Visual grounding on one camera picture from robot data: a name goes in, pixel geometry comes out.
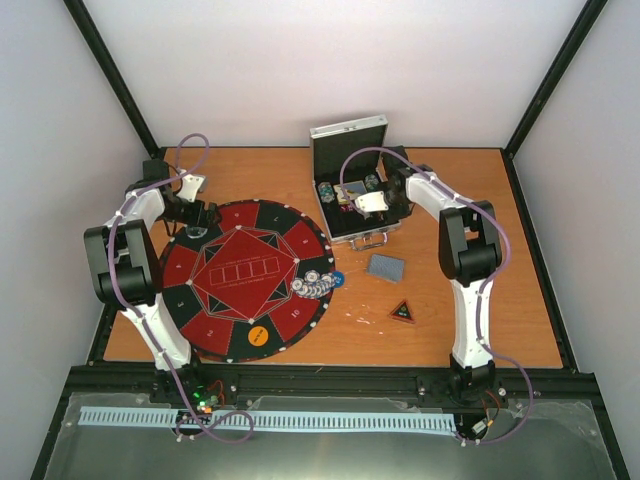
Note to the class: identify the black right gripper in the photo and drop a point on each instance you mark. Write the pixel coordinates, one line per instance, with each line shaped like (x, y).
(399, 214)

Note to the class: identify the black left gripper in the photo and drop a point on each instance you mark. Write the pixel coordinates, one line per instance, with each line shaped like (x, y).
(195, 219)

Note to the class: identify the clear dealer button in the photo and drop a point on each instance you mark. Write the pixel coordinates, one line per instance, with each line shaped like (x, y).
(195, 232)

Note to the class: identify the poker chip row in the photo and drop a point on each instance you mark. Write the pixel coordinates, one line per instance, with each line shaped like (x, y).
(326, 192)
(372, 183)

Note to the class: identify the grey card deck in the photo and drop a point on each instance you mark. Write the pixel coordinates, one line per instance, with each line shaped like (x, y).
(386, 267)

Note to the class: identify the blue small blind button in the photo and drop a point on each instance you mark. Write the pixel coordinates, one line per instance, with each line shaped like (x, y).
(338, 279)

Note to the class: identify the blue white poker chips pile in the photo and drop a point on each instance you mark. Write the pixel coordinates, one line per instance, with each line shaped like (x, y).
(313, 285)

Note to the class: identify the orange big blind button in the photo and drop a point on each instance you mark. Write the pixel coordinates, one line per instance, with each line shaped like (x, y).
(258, 336)

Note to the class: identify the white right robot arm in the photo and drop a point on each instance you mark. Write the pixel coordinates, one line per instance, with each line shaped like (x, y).
(469, 255)

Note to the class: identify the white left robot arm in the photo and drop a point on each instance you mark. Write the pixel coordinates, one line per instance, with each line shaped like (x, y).
(126, 273)

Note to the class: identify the boxed card deck in case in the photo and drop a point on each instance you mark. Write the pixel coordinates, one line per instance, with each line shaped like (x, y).
(349, 192)

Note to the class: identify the aluminium poker chip case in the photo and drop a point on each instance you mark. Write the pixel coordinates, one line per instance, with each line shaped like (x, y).
(345, 152)

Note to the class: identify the round red black poker mat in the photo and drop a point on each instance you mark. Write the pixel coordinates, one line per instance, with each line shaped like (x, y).
(239, 276)

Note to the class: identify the red black triangular button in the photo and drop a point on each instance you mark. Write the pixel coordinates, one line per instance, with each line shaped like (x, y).
(402, 312)

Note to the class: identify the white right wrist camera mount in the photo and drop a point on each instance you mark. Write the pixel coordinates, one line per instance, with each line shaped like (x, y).
(371, 202)

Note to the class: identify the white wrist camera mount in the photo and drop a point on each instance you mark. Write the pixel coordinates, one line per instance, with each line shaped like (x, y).
(371, 202)
(191, 186)

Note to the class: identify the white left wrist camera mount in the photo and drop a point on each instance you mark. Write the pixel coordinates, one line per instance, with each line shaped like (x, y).
(191, 186)

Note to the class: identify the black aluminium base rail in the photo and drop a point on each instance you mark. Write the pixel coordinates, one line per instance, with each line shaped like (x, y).
(416, 386)

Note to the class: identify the light blue cable duct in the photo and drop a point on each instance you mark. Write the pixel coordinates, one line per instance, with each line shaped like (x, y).
(273, 421)

